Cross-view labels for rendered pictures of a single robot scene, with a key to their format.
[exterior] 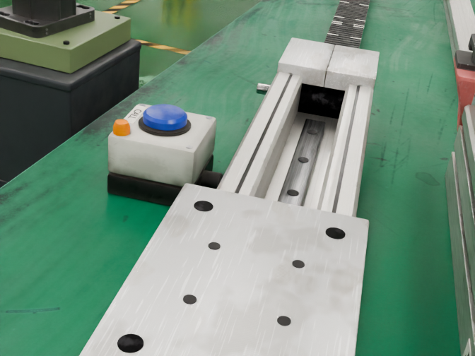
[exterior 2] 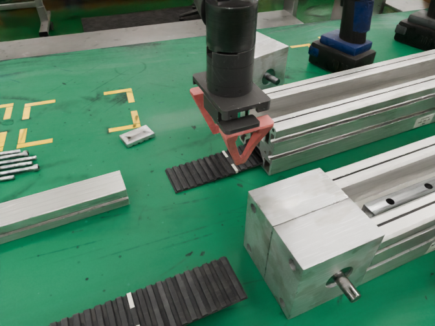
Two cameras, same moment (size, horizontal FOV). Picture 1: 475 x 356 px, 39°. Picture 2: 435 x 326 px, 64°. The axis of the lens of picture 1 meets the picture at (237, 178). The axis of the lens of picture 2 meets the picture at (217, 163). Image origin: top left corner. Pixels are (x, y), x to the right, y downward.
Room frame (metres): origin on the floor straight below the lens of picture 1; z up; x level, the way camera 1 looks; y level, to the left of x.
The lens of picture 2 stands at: (0.90, 0.05, 1.13)
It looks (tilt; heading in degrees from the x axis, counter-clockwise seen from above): 42 degrees down; 236
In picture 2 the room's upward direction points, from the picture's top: straight up
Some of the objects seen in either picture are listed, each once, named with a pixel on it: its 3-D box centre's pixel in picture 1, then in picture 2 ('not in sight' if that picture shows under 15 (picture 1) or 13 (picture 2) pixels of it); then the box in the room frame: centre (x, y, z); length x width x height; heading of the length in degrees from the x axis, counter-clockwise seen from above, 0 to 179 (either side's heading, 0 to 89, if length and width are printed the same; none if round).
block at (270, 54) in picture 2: not in sight; (254, 71); (0.51, -0.42, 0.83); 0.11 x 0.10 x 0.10; 93
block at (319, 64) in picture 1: (313, 95); (311, 249); (0.70, -0.07, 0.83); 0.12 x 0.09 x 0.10; 80
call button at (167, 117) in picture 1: (165, 121); not in sight; (0.56, 0.07, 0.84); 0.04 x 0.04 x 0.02
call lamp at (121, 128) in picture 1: (121, 126); not in sight; (0.53, 0.11, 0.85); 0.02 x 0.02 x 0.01
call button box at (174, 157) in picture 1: (172, 154); not in sight; (0.56, 0.06, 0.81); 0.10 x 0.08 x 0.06; 80
